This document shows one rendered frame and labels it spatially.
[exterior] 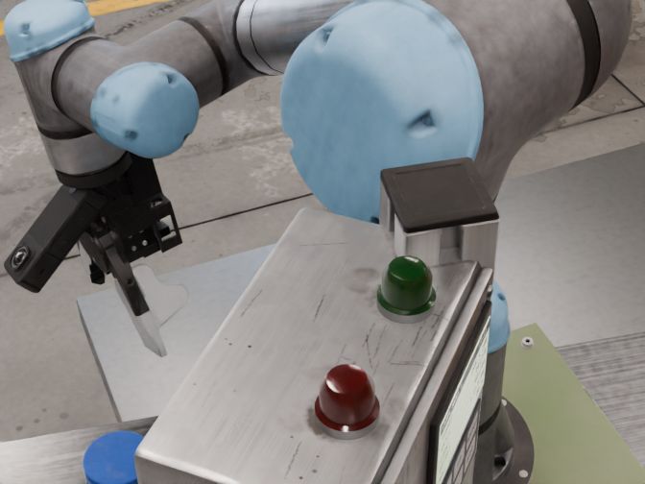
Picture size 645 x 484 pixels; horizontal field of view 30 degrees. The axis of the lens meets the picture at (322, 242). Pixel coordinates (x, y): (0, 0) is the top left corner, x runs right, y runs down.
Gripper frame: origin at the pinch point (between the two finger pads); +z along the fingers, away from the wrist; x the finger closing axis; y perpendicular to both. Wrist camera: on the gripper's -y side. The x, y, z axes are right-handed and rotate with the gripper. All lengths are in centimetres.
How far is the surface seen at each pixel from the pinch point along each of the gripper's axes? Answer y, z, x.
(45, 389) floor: 3, 90, 100
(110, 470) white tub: -8.4, 8.3, -9.0
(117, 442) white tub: -6.2, 8.3, -6.2
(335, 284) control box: -4, -44, -57
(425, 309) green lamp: -2, -44, -61
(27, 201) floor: 25, 86, 161
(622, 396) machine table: 45, 22, -25
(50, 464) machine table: -12.3, 14.0, 1.6
